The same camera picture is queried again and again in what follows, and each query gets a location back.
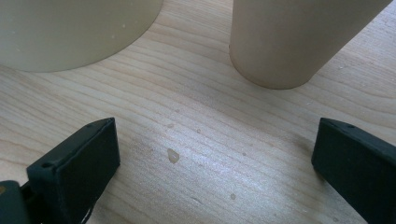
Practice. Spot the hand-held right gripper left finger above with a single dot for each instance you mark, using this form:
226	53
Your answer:
77	168

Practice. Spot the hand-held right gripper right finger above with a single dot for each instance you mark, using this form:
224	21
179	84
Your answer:
358	168

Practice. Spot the beige container with strainer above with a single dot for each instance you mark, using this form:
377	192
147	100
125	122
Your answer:
68	31

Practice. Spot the brown paper cup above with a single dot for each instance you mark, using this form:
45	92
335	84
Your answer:
286	40

